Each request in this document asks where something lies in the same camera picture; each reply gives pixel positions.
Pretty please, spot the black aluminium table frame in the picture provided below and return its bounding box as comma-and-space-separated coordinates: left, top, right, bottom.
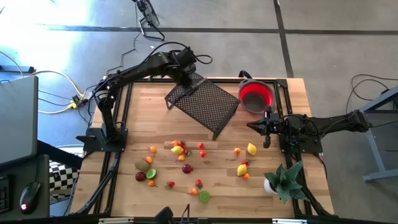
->
70, 77, 335, 218

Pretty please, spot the red collapsible colander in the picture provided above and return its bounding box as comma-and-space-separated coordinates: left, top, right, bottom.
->
238, 78, 277, 114

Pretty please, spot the whole brown kiwi fruit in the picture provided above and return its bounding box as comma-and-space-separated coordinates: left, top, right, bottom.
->
134, 158, 150, 173

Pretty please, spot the black floor fan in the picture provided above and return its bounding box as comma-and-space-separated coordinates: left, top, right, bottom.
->
132, 0, 166, 42

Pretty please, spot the black perforated metal shelf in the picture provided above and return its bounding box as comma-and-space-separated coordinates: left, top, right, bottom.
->
164, 73, 242, 141

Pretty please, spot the silver frame bracket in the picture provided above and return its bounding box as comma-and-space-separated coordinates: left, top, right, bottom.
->
98, 217, 135, 224
272, 218, 308, 224

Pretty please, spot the grey metal desk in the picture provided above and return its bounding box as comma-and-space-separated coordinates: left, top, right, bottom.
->
359, 85, 398, 183

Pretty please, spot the snake plant in white pot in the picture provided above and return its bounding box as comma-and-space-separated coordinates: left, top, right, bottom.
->
263, 159, 311, 205

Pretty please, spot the grey computer monitor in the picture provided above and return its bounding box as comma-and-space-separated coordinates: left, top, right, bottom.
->
0, 75, 39, 166

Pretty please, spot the black clamp handle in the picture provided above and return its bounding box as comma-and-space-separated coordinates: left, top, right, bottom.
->
238, 70, 254, 82

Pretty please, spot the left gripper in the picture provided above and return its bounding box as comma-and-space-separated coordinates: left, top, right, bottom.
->
170, 47, 200, 94

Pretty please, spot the black desk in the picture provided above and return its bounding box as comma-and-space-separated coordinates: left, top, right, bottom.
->
0, 154, 50, 222

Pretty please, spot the yellow power cable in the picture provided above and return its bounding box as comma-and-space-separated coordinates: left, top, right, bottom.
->
29, 70, 85, 114

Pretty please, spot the black computer mouse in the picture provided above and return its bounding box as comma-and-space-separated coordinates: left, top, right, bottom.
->
19, 181, 42, 215

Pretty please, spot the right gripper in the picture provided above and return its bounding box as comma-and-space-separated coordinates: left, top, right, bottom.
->
247, 105, 285, 149

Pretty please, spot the black floor bar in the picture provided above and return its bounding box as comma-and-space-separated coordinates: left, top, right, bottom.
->
0, 64, 35, 74

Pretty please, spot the black keyboard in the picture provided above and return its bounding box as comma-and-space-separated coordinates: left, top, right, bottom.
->
0, 175, 10, 215

